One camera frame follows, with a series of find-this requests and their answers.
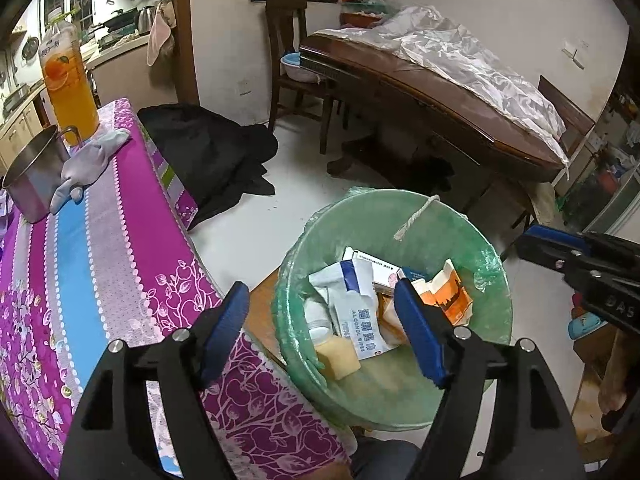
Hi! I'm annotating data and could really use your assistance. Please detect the wooden door frame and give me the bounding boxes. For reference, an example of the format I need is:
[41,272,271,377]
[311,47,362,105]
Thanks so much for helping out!
[170,0,201,106]

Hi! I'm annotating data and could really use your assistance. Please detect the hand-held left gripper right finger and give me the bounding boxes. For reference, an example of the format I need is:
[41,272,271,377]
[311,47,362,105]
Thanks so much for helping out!
[392,277,586,480]

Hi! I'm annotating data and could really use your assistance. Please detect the white plastic bottle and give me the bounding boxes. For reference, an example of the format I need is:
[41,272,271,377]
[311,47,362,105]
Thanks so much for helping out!
[303,296,333,347]

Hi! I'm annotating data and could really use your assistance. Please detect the glass display cabinet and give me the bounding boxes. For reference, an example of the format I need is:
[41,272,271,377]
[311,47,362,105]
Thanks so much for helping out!
[555,85,640,233]

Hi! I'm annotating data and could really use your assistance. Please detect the orange juice bottle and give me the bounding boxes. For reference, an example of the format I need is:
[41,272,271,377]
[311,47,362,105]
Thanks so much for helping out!
[40,16,100,148]

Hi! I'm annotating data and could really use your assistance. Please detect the person's leg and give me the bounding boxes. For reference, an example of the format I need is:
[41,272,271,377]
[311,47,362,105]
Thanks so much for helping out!
[350,437,421,480]

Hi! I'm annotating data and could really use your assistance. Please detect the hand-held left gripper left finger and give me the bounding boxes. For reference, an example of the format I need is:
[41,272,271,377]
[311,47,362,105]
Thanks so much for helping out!
[59,281,251,480]

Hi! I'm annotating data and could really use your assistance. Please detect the black cloth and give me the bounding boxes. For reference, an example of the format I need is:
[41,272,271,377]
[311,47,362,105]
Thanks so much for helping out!
[136,102,279,231]

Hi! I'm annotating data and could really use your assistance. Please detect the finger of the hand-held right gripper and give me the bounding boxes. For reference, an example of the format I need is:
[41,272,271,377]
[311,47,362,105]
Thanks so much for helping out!
[515,225,591,278]

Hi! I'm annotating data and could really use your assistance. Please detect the yellow sponge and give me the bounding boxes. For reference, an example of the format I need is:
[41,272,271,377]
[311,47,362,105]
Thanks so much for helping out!
[316,336,362,381]

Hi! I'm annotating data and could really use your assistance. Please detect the small plastic basin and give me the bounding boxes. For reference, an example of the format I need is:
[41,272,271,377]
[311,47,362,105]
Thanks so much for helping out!
[280,51,321,83]

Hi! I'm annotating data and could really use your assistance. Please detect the dark wooden table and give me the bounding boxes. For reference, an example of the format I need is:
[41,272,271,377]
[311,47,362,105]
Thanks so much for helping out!
[298,30,571,221]

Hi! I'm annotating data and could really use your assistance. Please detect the white cord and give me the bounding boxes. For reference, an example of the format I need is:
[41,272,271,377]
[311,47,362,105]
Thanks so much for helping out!
[393,194,442,241]

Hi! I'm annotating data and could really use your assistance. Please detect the black wok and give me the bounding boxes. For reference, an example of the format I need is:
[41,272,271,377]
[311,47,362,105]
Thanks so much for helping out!
[92,7,138,31]

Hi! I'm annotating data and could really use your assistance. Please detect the pink hanging towel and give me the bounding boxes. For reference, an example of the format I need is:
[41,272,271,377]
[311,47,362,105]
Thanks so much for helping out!
[146,2,178,67]

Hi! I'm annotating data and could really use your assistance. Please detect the grey cloth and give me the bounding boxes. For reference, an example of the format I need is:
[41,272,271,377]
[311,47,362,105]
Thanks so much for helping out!
[48,127,132,215]

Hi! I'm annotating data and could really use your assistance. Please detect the cream kitchen counter cabinets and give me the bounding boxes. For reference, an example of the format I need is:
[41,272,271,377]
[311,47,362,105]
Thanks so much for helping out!
[0,85,56,171]

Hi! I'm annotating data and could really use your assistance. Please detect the blue plastic item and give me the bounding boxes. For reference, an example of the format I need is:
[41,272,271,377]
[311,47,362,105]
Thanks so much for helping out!
[567,312,606,343]

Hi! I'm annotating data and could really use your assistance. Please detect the white pink cardboard box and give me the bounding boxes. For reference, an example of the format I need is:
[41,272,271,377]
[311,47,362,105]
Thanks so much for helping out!
[351,251,401,295]

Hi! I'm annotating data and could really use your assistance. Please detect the white plastic sheet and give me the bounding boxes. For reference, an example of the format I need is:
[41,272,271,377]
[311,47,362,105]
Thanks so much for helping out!
[320,5,571,166]

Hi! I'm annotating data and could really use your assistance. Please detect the floral purple tablecloth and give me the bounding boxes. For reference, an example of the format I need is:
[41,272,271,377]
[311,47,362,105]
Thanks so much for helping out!
[0,99,358,478]

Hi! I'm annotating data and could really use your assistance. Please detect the white blue wipes packet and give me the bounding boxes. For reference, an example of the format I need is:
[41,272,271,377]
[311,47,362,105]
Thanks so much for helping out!
[327,287,403,361]

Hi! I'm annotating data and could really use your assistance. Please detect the orange carton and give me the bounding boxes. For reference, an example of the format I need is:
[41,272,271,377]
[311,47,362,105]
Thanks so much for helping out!
[420,259,473,326]

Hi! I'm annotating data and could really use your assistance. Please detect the steel pot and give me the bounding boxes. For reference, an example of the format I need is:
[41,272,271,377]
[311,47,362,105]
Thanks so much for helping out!
[1,125,81,224]

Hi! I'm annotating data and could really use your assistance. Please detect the red plastic tub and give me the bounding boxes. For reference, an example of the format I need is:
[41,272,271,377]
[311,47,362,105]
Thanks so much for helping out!
[340,12,383,30]

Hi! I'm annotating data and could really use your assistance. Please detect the green plastic bin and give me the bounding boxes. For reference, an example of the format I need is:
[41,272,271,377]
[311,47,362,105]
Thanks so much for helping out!
[272,187,513,433]

